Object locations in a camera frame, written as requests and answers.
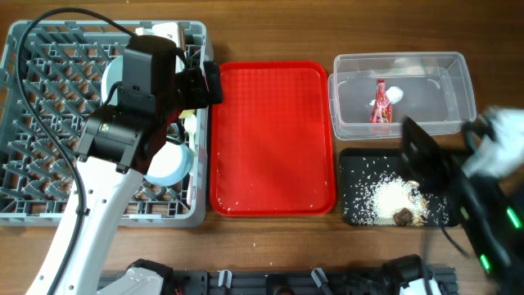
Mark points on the green bowl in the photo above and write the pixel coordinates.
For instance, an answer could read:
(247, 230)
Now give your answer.
(169, 30)

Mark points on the light blue plate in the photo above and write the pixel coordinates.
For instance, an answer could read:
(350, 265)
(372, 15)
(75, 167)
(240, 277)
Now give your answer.
(112, 74)

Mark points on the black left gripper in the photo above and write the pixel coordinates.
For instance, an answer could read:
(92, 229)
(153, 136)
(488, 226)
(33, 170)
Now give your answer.
(197, 97)

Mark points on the clear plastic bin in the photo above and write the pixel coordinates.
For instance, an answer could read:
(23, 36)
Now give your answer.
(436, 89)

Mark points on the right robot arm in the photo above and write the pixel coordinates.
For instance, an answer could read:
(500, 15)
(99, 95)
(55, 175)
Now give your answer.
(492, 221)

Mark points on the red plastic tray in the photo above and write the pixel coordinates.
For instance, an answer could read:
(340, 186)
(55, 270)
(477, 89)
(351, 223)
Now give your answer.
(271, 150)

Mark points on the light blue bowl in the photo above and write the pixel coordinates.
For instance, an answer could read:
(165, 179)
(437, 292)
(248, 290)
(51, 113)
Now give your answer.
(170, 165)

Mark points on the white tissue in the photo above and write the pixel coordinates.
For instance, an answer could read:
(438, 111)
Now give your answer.
(395, 94)

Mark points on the black waste tray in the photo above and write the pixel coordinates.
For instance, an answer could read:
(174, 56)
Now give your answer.
(357, 156)

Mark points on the yellow plastic cup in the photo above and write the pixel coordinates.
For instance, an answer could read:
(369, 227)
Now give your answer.
(187, 113)

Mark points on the white plastic spoon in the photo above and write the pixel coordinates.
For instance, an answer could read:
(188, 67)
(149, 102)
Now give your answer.
(190, 125)

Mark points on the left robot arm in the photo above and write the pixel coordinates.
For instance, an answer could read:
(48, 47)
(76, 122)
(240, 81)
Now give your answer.
(117, 147)

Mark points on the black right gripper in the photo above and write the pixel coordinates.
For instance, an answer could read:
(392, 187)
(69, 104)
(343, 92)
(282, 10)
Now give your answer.
(421, 149)

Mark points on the red snack wrapper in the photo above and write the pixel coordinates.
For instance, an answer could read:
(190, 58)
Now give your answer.
(382, 109)

